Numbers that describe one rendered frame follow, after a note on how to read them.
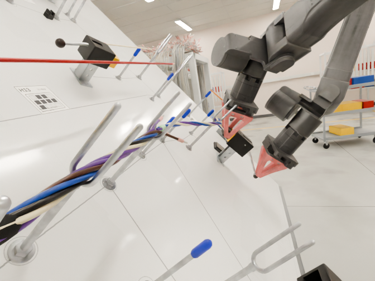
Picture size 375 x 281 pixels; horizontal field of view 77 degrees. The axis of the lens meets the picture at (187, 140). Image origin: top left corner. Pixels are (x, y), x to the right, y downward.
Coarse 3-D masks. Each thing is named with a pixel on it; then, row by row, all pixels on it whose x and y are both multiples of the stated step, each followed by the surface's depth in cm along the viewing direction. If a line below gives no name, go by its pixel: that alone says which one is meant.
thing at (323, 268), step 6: (324, 264) 30; (312, 270) 30; (318, 270) 30; (324, 270) 29; (330, 270) 29; (300, 276) 31; (306, 276) 30; (312, 276) 30; (318, 276) 30; (324, 276) 28; (330, 276) 28; (336, 276) 29
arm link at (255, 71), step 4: (252, 60) 48; (248, 64) 49; (252, 64) 49; (256, 64) 48; (260, 64) 48; (244, 68) 50; (248, 68) 49; (252, 68) 49; (256, 68) 49; (260, 68) 49; (244, 72) 50; (248, 72) 49; (252, 72) 49; (256, 72) 49; (260, 72) 49; (264, 72) 50; (248, 76) 51; (252, 76) 50; (256, 76) 49; (260, 76) 50; (264, 76) 50; (256, 80) 51
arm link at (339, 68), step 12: (372, 0) 55; (360, 12) 55; (372, 12) 54; (348, 24) 55; (360, 24) 54; (348, 36) 55; (360, 36) 54; (336, 48) 55; (348, 48) 54; (360, 48) 54; (336, 60) 54; (348, 60) 53; (324, 72) 54; (336, 72) 53; (348, 72) 52; (324, 84) 53; (336, 84) 52; (348, 84) 51; (336, 108) 56
